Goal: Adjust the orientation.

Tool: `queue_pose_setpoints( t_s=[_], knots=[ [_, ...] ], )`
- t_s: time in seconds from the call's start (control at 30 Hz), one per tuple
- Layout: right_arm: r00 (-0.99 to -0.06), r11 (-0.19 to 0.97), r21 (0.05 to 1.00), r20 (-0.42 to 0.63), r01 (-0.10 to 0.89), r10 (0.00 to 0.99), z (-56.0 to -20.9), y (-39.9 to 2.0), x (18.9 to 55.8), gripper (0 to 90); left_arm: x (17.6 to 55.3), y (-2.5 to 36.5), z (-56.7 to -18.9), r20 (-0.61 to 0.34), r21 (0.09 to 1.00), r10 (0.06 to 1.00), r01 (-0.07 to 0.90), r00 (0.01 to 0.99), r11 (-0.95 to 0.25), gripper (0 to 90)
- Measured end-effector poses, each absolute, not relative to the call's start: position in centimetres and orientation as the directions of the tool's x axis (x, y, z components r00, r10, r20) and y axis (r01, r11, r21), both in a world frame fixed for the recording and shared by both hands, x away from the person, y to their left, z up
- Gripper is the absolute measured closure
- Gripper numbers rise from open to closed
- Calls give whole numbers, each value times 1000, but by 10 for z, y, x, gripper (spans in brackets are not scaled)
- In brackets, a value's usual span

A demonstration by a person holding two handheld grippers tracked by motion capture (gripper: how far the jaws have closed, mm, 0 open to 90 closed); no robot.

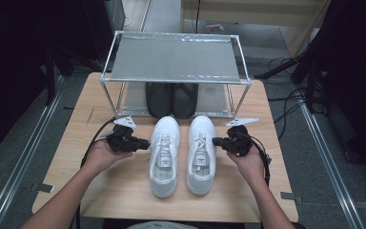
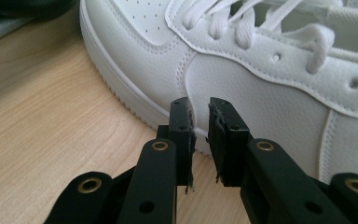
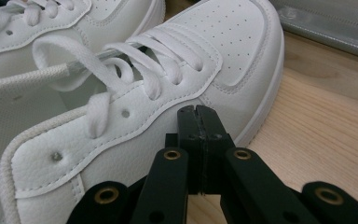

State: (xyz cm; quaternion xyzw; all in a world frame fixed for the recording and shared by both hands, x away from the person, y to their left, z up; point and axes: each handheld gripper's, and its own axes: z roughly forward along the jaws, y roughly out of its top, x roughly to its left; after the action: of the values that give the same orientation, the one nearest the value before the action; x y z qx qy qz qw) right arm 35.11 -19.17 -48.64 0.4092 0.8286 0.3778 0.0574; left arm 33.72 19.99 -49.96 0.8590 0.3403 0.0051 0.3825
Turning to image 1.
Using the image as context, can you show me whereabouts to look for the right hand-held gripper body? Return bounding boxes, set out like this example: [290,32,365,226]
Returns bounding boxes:
[224,116,259,157]

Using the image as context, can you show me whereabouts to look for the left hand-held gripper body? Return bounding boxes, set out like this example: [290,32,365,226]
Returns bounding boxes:
[106,115,140,154]

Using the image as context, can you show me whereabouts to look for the white sneaker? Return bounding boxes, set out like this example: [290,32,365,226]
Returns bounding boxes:
[149,115,181,198]
[186,114,217,196]

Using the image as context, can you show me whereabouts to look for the black slipper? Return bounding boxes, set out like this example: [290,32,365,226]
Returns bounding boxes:
[171,82,199,120]
[145,81,173,119]

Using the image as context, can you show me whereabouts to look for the metal shoe rack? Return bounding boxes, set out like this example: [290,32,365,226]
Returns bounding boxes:
[99,30,253,119]

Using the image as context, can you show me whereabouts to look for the person's left hand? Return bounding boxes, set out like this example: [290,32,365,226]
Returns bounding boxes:
[80,140,134,178]

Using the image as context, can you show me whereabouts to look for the person's right hand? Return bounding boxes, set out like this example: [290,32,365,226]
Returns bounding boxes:
[227,144,266,189]

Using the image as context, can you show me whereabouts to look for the grey tape piece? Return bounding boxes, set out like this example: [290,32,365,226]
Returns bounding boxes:
[30,182,55,194]
[280,191,303,204]

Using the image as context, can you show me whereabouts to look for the person's grey clothing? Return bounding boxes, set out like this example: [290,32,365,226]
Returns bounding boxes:
[127,220,192,229]

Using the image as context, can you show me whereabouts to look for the black tripod stand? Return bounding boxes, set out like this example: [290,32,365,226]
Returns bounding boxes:
[254,47,318,113]

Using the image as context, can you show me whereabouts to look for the black metal stand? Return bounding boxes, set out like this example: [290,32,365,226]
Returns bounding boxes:
[43,47,103,107]

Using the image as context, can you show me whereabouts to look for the red booklet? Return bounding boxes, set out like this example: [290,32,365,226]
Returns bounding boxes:
[204,21,226,34]

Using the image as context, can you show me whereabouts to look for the light wooden cabinet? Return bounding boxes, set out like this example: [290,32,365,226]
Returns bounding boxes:
[180,0,332,58]

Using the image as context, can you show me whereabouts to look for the right hand-held gripper cable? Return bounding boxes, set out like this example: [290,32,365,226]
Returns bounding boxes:
[243,132,272,189]

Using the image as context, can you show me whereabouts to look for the hand-held gripper cable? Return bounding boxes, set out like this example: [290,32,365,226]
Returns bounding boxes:
[74,117,117,229]
[243,132,272,189]

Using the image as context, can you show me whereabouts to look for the left hand-held gripper cable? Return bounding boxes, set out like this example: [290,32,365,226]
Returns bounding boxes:
[74,117,117,229]

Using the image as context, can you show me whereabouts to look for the black floor cables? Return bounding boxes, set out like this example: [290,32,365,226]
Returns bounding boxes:
[266,56,311,135]

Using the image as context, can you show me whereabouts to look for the metal floor rail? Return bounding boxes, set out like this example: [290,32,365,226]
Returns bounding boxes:
[299,103,366,229]
[0,75,65,229]

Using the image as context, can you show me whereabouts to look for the black hanging cable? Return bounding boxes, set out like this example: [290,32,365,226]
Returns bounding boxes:
[195,0,202,35]

